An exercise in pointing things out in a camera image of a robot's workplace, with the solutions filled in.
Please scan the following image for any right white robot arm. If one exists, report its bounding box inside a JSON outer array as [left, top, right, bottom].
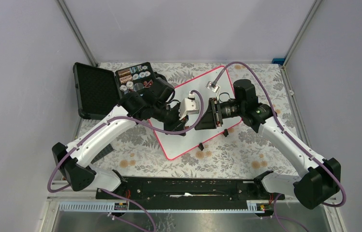
[[195, 79, 341, 209]]

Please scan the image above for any pink framed whiteboard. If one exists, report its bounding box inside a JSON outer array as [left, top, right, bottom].
[[148, 65, 243, 161]]

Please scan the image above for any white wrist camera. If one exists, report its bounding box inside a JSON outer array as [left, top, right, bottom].
[[206, 81, 220, 93], [179, 93, 200, 119]]

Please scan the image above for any black poker chip case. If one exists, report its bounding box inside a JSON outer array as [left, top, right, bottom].
[[73, 62, 166, 120]]

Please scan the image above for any white slotted cable duct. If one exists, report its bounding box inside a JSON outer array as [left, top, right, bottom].
[[59, 201, 265, 214]]

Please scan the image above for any floral patterned table mat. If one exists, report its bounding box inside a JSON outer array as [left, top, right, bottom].
[[94, 63, 298, 179]]

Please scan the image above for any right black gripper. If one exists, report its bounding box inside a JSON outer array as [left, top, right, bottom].
[[195, 98, 244, 131]]

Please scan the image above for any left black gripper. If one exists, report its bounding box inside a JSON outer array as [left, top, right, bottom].
[[153, 101, 190, 136]]

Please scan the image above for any purple cable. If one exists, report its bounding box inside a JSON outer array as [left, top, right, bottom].
[[211, 61, 347, 232], [46, 89, 205, 232]]

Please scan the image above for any blue corner bracket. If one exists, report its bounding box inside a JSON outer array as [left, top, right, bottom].
[[271, 58, 286, 66]]

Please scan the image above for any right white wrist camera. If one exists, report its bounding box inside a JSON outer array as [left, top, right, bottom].
[[206, 81, 220, 93]]

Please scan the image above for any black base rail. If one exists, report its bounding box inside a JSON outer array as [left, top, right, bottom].
[[95, 176, 278, 206]]

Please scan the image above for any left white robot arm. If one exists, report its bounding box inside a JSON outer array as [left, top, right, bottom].
[[47, 78, 196, 199]]

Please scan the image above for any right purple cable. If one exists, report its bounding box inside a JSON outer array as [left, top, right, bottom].
[[211, 61, 347, 232]]

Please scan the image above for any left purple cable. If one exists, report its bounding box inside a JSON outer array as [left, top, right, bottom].
[[46, 89, 205, 232]]

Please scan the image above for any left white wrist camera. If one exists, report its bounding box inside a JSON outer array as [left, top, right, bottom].
[[179, 93, 200, 119]]

